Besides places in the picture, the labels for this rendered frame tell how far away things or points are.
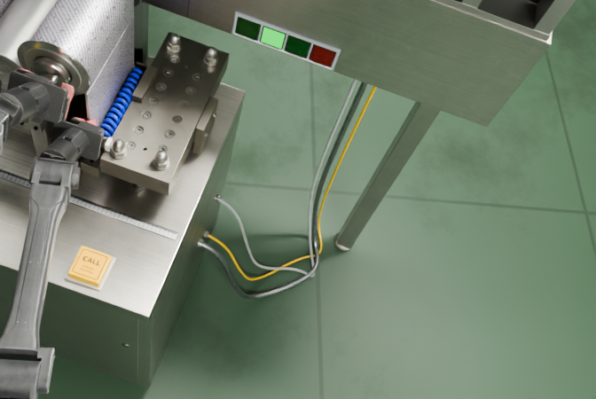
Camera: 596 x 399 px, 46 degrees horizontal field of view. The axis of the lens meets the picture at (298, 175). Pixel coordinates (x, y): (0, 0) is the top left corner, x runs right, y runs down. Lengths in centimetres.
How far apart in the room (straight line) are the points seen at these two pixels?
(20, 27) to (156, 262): 57
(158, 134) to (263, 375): 114
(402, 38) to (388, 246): 138
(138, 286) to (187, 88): 48
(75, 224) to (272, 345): 108
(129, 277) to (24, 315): 42
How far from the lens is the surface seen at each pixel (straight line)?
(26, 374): 118
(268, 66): 309
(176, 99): 167
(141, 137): 161
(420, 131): 201
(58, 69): 140
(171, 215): 166
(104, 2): 148
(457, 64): 155
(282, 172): 280
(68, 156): 142
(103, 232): 164
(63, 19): 144
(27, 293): 124
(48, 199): 132
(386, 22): 150
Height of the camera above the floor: 239
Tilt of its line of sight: 58 degrees down
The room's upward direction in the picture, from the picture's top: 22 degrees clockwise
